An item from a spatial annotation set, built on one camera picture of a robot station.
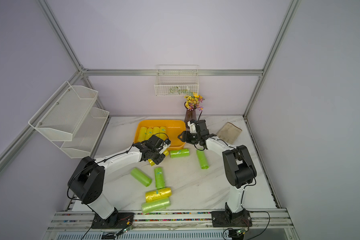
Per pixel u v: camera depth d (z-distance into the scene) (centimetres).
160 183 82
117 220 70
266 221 73
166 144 82
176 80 104
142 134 104
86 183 45
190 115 103
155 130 107
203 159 93
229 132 110
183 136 86
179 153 93
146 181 84
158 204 75
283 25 74
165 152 89
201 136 75
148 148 66
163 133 107
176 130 109
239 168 50
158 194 78
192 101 95
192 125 88
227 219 66
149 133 104
